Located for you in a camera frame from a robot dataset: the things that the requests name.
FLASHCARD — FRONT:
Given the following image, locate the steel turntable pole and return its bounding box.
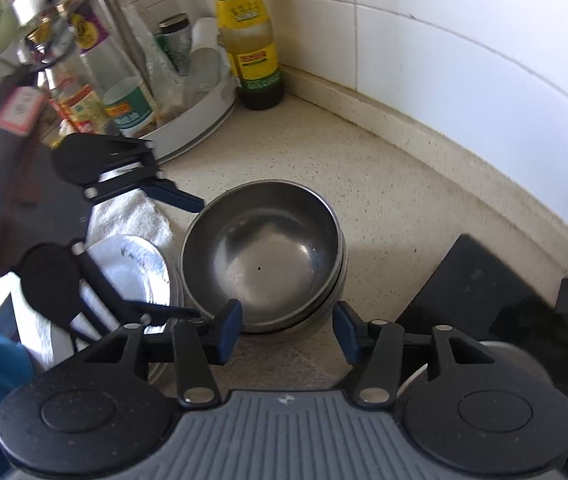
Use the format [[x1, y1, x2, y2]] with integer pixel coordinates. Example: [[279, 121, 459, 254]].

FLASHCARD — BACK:
[[92, 0, 153, 92]]

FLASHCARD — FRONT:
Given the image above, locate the white turntable tray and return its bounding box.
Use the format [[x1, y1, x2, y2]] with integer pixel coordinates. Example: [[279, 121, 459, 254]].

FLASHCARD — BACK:
[[136, 72, 239, 166]]

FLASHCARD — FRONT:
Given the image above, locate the purple label bottle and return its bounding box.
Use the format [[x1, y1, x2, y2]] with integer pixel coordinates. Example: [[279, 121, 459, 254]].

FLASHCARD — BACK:
[[66, 0, 137, 96]]

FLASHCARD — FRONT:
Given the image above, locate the black induction cooktop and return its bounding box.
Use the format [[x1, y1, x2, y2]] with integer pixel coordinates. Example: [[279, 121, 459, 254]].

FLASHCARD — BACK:
[[394, 234, 568, 397]]

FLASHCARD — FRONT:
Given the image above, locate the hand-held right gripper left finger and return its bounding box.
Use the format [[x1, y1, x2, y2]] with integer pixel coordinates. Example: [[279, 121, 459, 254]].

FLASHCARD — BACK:
[[78, 299, 243, 407]]

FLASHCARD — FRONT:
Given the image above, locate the large yellow label oil bottle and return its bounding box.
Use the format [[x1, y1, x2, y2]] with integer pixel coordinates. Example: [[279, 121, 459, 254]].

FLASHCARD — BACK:
[[212, 0, 285, 111]]

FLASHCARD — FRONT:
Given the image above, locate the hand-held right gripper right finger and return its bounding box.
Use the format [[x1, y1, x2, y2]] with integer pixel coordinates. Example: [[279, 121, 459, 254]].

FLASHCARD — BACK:
[[332, 301, 497, 407]]

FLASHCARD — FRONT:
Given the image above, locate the white towel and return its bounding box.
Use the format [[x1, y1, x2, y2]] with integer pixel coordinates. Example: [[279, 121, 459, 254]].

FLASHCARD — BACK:
[[86, 192, 175, 257]]

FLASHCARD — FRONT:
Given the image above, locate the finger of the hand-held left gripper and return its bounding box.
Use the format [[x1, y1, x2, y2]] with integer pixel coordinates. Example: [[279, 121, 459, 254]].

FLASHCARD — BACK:
[[83, 137, 206, 214], [68, 241, 202, 345]]

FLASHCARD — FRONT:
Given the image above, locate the floral white plate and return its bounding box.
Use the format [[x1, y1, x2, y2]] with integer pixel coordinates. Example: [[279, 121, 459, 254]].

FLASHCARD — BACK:
[[71, 235, 172, 333]]

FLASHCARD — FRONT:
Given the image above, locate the yellow red label clear bottle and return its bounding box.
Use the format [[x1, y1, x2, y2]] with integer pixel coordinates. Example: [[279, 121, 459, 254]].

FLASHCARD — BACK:
[[49, 79, 110, 134]]

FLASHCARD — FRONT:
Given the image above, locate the stainless steel bowl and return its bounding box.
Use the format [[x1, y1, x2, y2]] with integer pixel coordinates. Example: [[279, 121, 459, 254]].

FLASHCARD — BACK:
[[179, 180, 347, 327], [186, 255, 351, 345]]

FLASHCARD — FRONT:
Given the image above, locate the green white label bottle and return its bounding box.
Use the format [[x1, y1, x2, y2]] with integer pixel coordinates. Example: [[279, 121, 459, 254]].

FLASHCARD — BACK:
[[103, 77, 158, 139]]

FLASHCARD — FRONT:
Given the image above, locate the clear plastic cup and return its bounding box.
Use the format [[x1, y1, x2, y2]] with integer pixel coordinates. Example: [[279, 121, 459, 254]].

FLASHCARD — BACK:
[[186, 17, 226, 107]]

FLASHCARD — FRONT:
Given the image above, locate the small jar with dark lid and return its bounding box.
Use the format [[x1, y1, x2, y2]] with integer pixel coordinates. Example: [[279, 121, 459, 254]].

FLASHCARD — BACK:
[[156, 14, 195, 77]]

